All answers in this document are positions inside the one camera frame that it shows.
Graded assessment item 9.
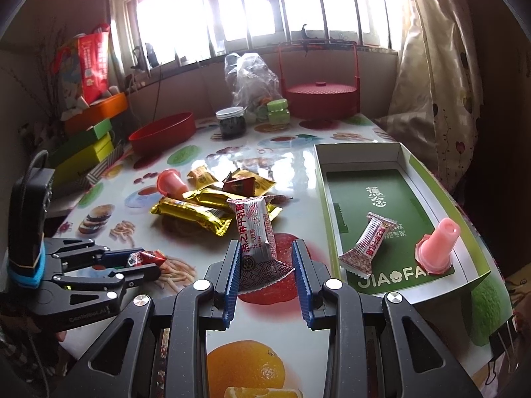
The red plastic bowl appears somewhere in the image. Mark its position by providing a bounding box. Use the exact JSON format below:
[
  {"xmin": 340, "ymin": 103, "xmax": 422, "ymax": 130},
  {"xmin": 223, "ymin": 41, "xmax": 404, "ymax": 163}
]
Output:
[{"xmin": 128, "ymin": 112, "xmax": 196, "ymax": 156}]

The green white cardboard box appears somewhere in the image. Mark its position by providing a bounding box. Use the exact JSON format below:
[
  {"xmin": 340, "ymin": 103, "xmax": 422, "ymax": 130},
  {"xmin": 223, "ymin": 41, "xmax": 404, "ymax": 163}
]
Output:
[{"xmin": 313, "ymin": 142, "xmax": 504, "ymax": 299}]

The red lidded basket with handle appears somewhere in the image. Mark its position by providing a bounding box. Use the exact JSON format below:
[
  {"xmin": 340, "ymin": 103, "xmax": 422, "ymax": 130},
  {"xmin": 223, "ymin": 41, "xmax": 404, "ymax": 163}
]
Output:
[{"xmin": 278, "ymin": 39, "xmax": 359, "ymax": 127}]

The yellow-green box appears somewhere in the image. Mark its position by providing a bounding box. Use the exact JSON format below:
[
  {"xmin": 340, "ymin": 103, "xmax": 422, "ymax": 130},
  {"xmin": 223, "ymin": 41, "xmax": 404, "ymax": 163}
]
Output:
[{"xmin": 52, "ymin": 137, "xmax": 114, "ymax": 187}]

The red dark square packet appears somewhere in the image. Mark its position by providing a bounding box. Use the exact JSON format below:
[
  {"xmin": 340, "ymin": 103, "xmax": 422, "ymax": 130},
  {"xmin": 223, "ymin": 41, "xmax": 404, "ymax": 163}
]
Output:
[{"xmin": 223, "ymin": 176, "xmax": 257, "ymax": 195}]

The clear plastic bag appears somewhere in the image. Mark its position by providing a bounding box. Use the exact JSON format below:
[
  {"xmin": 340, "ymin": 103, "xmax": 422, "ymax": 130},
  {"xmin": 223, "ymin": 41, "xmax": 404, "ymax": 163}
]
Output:
[{"xmin": 224, "ymin": 52, "xmax": 280, "ymax": 117}]

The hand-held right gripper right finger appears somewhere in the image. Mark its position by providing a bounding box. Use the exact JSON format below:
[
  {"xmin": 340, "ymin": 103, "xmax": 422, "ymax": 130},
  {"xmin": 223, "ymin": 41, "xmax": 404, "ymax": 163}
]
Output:
[{"xmin": 290, "ymin": 238, "xmax": 484, "ymax": 398}]

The small red candy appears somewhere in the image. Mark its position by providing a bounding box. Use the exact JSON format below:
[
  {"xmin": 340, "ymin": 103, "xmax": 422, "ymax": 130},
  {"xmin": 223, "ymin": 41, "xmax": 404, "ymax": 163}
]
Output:
[{"xmin": 128, "ymin": 251, "xmax": 167, "ymax": 266}]

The black white striped box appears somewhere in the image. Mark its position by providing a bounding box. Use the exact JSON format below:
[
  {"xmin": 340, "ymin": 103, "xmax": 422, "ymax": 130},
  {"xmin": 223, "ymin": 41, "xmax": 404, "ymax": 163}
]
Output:
[{"xmin": 85, "ymin": 145, "xmax": 123, "ymax": 185}]

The dark green box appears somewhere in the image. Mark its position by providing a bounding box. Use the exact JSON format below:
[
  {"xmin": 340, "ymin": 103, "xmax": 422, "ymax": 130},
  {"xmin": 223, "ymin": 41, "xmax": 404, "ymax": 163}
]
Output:
[{"xmin": 47, "ymin": 118, "xmax": 114, "ymax": 162}]

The small gold snack packet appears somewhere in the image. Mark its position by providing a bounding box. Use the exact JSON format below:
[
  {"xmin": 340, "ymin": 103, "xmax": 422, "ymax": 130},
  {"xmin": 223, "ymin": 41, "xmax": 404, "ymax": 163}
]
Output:
[{"xmin": 187, "ymin": 166, "xmax": 220, "ymax": 189}]

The red gift bag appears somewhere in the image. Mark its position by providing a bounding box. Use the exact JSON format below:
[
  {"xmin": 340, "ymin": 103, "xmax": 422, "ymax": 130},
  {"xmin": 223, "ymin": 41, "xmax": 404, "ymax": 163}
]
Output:
[{"xmin": 52, "ymin": 25, "xmax": 112, "ymax": 106}]

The cream patterned curtain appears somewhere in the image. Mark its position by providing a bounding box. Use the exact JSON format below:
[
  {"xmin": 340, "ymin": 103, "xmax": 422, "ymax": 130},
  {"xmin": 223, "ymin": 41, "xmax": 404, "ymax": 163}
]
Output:
[{"xmin": 386, "ymin": 0, "xmax": 486, "ymax": 183}]

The person's plaid clothing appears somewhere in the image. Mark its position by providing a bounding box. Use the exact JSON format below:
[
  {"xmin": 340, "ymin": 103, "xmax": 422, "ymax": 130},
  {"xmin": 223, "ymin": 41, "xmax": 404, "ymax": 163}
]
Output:
[{"xmin": 0, "ymin": 307, "xmax": 84, "ymax": 398}]

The white red snack packet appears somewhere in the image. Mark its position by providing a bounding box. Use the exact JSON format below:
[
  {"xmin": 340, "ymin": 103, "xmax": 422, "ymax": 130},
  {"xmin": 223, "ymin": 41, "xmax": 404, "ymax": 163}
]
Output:
[
  {"xmin": 338, "ymin": 211, "xmax": 395, "ymax": 276},
  {"xmin": 227, "ymin": 197, "xmax": 296, "ymax": 293}
]

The printed tablecloth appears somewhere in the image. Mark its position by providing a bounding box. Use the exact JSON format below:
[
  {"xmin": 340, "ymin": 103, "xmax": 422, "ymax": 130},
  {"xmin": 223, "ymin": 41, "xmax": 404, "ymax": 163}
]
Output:
[{"xmin": 41, "ymin": 112, "xmax": 515, "ymax": 398}]

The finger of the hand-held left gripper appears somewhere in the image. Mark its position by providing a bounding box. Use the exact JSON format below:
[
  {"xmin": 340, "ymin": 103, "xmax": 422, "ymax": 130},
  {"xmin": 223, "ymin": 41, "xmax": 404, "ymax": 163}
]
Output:
[
  {"xmin": 43, "ymin": 237, "xmax": 144, "ymax": 268},
  {"xmin": 50, "ymin": 262, "xmax": 163, "ymax": 299}
]

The green jar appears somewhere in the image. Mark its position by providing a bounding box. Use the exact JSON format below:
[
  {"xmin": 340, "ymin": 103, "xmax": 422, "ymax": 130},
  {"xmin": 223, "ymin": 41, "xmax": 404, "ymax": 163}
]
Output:
[{"xmin": 266, "ymin": 98, "xmax": 290, "ymax": 126}]

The long gold snack packet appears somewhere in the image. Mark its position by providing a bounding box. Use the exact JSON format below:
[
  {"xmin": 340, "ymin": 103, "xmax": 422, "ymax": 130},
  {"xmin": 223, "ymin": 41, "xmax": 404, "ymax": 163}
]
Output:
[
  {"xmin": 183, "ymin": 188, "xmax": 245, "ymax": 213},
  {"xmin": 150, "ymin": 197, "xmax": 233, "ymax": 237}
]

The window with metal bars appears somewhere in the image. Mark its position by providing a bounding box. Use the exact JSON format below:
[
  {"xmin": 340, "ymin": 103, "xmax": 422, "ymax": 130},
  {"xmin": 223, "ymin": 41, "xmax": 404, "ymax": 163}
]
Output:
[{"xmin": 110, "ymin": 0, "xmax": 411, "ymax": 67}]

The black binder clip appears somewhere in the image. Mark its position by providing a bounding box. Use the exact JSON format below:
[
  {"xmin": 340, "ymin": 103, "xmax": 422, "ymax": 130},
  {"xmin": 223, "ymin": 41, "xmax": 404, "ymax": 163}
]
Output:
[{"xmin": 490, "ymin": 315, "xmax": 523, "ymax": 382}]

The dark jar with white lid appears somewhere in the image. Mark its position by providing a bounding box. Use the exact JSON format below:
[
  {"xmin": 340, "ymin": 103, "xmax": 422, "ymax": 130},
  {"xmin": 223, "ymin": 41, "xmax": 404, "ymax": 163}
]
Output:
[{"xmin": 216, "ymin": 107, "xmax": 246, "ymax": 139}]

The wooden cabinet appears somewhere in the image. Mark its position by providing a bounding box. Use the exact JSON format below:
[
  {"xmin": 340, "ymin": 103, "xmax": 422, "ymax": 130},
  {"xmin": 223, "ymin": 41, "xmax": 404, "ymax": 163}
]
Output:
[{"xmin": 469, "ymin": 0, "xmax": 531, "ymax": 266}]

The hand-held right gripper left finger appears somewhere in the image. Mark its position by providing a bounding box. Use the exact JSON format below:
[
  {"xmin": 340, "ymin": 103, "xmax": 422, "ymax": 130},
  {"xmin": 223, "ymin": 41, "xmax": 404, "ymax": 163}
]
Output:
[{"xmin": 54, "ymin": 238, "xmax": 243, "ymax": 398}]

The pink jelly cup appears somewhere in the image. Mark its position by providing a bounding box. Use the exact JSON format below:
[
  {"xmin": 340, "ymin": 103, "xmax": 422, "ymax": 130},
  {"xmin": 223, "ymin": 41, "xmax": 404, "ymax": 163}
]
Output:
[
  {"xmin": 415, "ymin": 218, "xmax": 461, "ymax": 275},
  {"xmin": 156, "ymin": 168, "xmax": 189, "ymax": 200}
]

